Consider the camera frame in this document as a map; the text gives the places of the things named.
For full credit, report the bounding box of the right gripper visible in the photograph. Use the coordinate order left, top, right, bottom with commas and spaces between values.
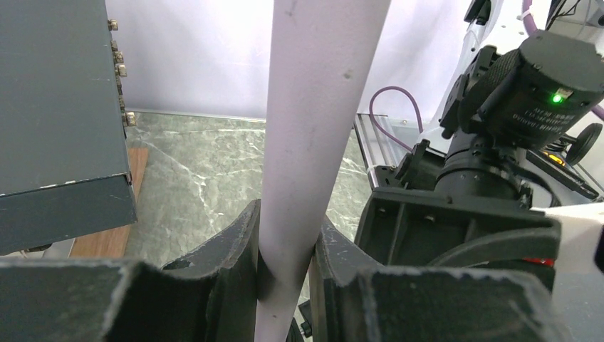
354, 187, 561, 291

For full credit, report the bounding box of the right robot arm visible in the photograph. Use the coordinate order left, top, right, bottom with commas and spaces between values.
355, 28, 603, 289

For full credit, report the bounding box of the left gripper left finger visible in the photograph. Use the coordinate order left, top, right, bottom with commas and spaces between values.
1, 200, 260, 341

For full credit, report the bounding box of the dark teal rack unit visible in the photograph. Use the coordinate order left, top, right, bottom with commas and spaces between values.
1, 1, 133, 254

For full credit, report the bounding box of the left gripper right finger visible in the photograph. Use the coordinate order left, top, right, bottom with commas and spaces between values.
309, 220, 569, 341

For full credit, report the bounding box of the wooden board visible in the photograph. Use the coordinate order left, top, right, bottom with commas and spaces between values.
69, 147, 149, 259

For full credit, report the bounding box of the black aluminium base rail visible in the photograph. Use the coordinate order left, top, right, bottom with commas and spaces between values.
354, 113, 449, 191

